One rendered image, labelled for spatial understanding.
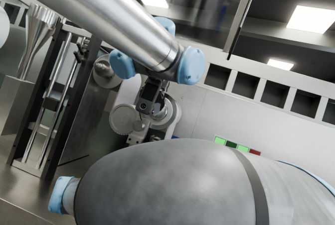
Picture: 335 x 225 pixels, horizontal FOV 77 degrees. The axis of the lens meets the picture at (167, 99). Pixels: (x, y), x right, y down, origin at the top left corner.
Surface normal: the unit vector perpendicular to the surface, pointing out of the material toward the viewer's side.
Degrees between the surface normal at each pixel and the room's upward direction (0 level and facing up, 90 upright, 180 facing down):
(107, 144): 90
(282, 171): 26
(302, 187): 34
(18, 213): 90
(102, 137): 90
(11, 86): 90
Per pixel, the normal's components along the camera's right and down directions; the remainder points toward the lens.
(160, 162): -0.25, -0.79
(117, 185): -0.52, -0.50
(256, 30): -0.29, -0.14
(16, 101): 0.93, 0.32
